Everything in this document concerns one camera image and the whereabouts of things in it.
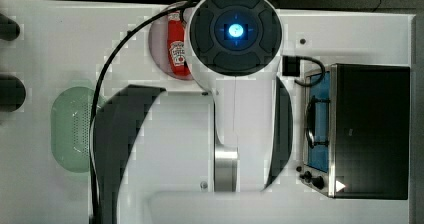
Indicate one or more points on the black cylinder lower left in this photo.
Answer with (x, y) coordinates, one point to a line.
(12, 93)

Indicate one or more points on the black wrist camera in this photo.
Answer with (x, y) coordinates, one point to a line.
(291, 66)

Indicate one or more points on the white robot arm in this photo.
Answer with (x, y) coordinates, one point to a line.
(233, 49)

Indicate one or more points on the green oval colander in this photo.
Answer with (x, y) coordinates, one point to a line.
(70, 128)

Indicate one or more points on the black cylinder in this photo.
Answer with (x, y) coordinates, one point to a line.
(12, 93)
(9, 29)

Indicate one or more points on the round grey plate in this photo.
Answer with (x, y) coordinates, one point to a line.
(157, 41)

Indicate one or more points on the black cylinder upper left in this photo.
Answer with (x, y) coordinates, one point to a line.
(9, 29)

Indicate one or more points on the red ketchup bottle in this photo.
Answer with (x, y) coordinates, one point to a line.
(175, 45)

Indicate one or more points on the black and steel toaster oven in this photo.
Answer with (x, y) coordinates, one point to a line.
(357, 132)

